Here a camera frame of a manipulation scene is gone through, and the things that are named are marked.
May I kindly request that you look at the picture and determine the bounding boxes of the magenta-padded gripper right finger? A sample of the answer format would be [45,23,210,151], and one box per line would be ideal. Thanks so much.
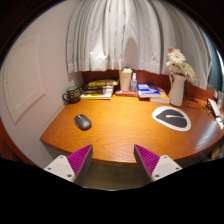
[133,143,183,185]

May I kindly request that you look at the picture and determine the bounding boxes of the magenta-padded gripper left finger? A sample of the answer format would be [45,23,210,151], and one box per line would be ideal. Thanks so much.
[43,143,94,187]

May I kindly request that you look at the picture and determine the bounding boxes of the dark grey computer mouse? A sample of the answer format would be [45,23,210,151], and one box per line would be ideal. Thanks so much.
[73,113,93,131]

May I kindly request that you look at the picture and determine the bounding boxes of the white and grey mouse pad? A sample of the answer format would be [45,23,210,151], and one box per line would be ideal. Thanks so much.
[151,105,192,132]

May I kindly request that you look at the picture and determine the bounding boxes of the dark mug with green inside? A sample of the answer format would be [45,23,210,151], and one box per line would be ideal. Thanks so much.
[62,85,82,104]

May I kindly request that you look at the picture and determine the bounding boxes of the white ceramic vase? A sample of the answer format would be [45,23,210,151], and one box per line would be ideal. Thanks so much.
[168,72,188,107]

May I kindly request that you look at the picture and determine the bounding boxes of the blue book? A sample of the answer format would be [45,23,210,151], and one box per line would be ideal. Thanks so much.
[136,82,162,99]

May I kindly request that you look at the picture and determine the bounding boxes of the white and yellow book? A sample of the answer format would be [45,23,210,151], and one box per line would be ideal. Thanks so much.
[80,90,114,101]

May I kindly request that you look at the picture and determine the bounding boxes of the white electronic device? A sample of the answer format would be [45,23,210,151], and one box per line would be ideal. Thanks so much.
[206,97,223,119]

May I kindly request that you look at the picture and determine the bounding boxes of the red-brown book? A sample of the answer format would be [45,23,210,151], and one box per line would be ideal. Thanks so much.
[114,89,139,98]

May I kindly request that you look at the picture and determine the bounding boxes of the clear pump bottle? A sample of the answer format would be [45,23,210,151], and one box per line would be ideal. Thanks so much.
[129,72,138,93]

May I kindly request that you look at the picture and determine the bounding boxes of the yellow-covered book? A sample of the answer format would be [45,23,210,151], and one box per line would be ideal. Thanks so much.
[87,78,120,88]

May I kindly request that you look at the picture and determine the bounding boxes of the cream lidded tumbler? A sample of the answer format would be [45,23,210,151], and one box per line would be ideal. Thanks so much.
[118,66,133,92]

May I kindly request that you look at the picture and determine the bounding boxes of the white flower bouquet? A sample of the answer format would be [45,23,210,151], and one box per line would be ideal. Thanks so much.
[165,46,197,83]

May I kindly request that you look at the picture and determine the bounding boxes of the white pleated curtain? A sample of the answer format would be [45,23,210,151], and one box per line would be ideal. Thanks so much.
[65,0,213,91]

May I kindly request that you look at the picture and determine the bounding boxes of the black cable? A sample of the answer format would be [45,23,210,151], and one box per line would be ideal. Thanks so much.
[184,96,211,116]

